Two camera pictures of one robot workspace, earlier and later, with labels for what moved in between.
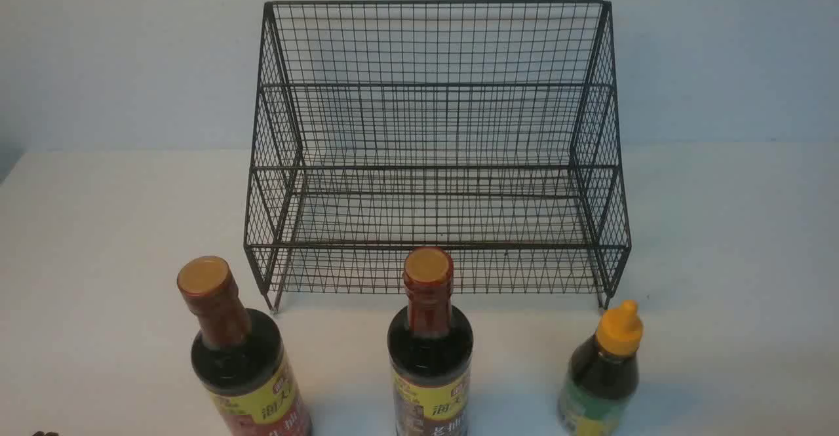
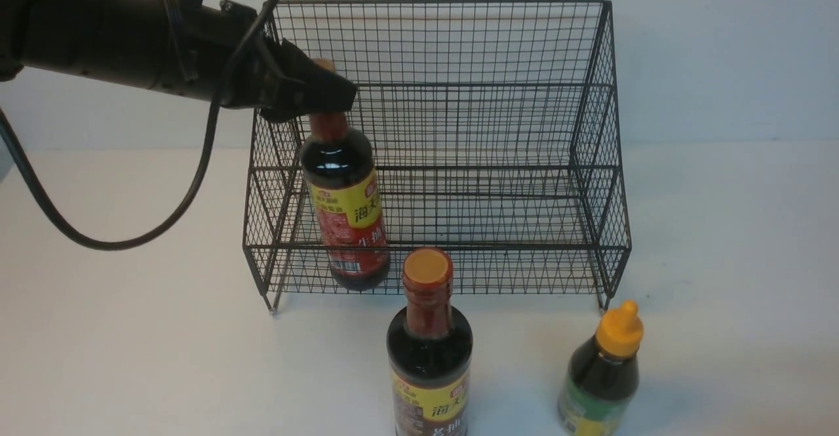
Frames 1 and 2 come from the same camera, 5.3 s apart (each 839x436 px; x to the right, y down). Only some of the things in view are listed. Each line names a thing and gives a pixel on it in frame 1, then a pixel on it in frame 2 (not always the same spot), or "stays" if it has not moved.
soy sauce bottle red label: (238, 358) -> (337, 166)
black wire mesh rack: (454, 149) stays
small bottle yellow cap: (602, 376) stays
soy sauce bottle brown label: (430, 349) stays
